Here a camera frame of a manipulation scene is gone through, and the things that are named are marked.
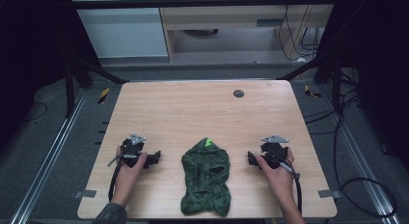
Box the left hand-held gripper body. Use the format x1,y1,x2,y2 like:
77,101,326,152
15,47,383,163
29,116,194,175
121,132,150,169

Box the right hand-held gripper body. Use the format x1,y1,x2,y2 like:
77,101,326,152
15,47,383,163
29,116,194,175
260,134,290,170

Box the green knit balaclava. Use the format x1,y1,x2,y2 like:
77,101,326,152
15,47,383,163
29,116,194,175
179,137,232,218

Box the person's left hand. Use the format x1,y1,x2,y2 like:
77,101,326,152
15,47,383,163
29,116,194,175
111,146,149,207

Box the person's right hand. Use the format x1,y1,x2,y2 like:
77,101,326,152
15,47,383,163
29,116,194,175
255,147,296,205

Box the black yellow hazard tape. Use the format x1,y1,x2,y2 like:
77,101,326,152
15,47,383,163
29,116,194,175
97,87,111,105
303,84,323,99

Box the white cabinet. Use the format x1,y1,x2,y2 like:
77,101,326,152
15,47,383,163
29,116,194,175
68,0,170,60

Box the black curtain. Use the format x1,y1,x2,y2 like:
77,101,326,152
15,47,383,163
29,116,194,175
316,0,409,170
0,0,101,151

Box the light wooden desk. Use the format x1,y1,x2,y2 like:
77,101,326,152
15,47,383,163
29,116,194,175
155,0,340,63

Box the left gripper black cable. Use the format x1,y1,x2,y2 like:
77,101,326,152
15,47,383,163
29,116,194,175
107,154,129,203

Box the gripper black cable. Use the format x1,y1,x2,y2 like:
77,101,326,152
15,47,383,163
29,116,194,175
107,154,129,203
276,153,304,216

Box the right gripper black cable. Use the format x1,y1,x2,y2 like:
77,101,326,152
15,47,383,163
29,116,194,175
276,153,304,216

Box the grey table bracket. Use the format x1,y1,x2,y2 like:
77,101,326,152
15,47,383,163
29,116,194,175
73,189,97,199
317,189,341,200

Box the black diagonal frame strut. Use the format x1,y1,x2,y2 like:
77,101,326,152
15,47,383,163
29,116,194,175
277,51,337,82
68,53,130,86

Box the black upright frame post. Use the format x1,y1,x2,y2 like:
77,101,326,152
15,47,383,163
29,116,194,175
332,55,343,114
63,63,77,119

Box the aluminium floor rail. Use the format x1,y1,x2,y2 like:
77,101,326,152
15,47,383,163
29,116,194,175
317,83,403,224
9,88,90,224

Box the thin black floor cable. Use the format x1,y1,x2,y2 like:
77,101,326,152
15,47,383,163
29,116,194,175
19,101,49,125

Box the black looped floor cable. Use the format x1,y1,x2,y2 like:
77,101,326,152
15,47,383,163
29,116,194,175
333,88,397,219

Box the hanging black desk cables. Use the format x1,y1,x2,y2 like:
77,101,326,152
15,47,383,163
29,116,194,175
277,0,324,62

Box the black horizontal frame bar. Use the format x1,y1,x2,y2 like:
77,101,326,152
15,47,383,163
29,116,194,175
68,0,340,11

